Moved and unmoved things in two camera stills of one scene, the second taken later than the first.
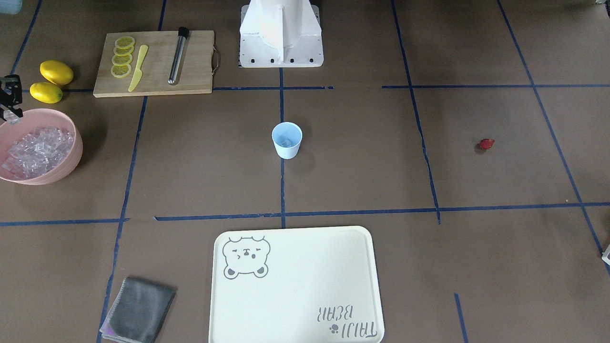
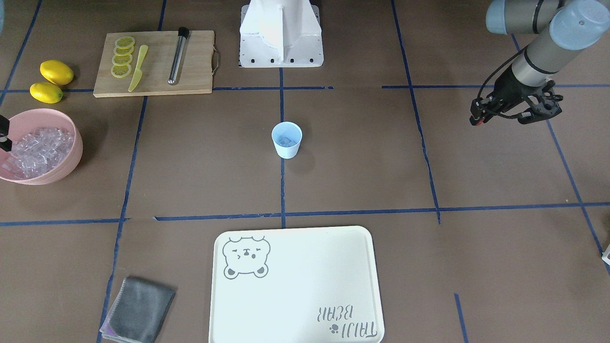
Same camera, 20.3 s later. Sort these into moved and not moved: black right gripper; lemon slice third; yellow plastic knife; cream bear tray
Moved: black right gripper
Not moved: lemon slice third; yellow plastic knife; cream bear tray
